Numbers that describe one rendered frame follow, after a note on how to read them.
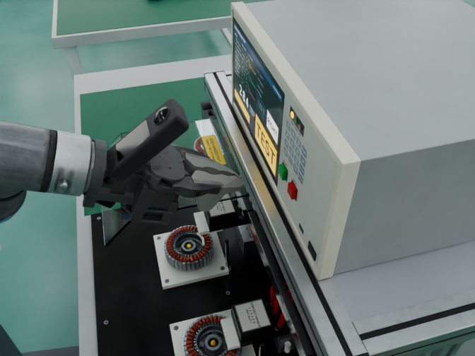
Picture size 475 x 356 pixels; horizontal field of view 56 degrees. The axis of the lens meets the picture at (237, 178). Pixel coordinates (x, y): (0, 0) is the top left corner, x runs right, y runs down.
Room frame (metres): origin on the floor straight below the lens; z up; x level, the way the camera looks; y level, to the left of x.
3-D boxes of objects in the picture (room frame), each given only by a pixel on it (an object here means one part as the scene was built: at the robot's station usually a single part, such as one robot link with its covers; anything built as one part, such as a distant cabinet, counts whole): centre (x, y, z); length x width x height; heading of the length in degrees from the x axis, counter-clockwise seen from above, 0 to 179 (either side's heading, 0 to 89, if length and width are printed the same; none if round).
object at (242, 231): (0.68, -0.03, 0.80); 0.07 x 0.05 x 0.06; 16
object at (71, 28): (2.87, 0.53, 0.37); 1.85 x 1.10 x 0.75; 16
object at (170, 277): (0.64, 0.11, 0.78); 0.15 x 0.15 x 0.01; 16
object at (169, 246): (0.64, 0.11, 0.80); 0.11 x 0.11 x 0.04
